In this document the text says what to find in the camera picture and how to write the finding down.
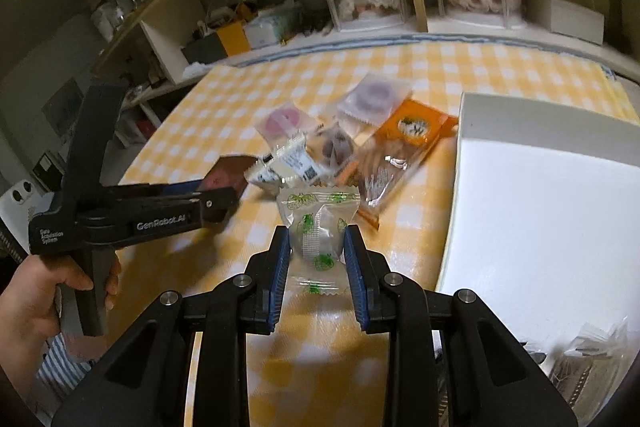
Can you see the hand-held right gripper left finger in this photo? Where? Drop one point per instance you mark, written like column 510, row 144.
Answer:
column 280, row 277

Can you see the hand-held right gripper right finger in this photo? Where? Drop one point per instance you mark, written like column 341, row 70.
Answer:
column 355, row 277

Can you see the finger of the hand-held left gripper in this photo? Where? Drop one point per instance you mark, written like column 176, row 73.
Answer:
column 220, row 204
column 182, row 188

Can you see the brown snack packet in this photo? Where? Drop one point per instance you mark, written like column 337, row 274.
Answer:
column 225, row 174

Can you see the clear green-printed snack packet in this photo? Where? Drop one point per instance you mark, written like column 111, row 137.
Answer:
column 317, row 227

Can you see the white black-printed snack packet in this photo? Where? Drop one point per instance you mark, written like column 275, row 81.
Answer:
column 295, row 162

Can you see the frosted packet with pink donut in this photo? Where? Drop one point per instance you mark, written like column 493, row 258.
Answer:
column 285, row 121

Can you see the clear packet with dark chocolate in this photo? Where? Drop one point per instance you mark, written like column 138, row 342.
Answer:
column 337, row 142

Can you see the orange snack packet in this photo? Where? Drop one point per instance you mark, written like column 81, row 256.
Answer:
column 400, row 147

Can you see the frosted packet with purple donut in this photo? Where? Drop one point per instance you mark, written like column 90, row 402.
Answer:
column 372, row 97

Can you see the white cardboard tray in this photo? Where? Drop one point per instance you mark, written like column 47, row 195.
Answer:
column 540, row 217

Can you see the clear wrapper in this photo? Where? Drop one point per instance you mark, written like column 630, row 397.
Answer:
column 585, row 382

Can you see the person's left forearm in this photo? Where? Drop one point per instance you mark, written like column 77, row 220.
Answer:
column 22, row 347

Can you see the person's left hand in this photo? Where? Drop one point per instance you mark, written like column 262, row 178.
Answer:
column 40, row 292

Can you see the red box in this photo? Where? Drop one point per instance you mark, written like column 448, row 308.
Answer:
column 145, row 129

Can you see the yellow checked tablecloth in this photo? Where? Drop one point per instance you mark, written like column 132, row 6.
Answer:
column 200, row 117

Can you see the dark green box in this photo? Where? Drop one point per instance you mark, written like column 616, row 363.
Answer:
column 202, row 49

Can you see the yellow box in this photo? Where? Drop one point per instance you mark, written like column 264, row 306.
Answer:
column 234, row 39

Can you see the tissue box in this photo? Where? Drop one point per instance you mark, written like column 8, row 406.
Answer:
column 270, row 29

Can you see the small white box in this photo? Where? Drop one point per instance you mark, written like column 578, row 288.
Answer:
column 572, row 19

